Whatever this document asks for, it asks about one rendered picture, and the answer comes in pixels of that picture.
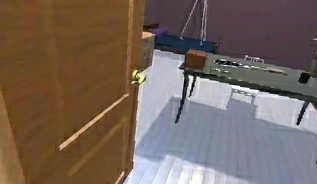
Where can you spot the yellow round door knob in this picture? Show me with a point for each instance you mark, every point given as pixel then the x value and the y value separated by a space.
pixel 137 76

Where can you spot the wooden chest of drawers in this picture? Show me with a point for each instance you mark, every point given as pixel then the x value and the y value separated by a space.
pixel 147 51

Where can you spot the brown box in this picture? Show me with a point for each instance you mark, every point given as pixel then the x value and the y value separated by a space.
pixel 195 59

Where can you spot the blue bed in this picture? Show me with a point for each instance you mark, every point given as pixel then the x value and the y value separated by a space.
pixel 186 43

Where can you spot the purple pillow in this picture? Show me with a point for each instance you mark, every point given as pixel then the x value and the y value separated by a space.
pixel 160 30

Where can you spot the black plate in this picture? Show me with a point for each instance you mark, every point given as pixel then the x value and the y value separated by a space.
pixel 227 62

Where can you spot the white tripod floor lamp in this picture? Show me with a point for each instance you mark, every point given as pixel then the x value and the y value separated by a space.
pixel 199 14

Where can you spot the brown wooden room door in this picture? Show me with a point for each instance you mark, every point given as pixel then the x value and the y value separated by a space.
pixel 52 67

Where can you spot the dark green table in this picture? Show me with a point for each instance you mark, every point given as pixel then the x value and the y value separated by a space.
pixel 268 81

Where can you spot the brown flat object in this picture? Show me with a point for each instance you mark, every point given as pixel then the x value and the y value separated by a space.
pixel 276 71

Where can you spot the small black cup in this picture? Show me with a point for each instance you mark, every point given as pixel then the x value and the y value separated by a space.
pixel 304 77

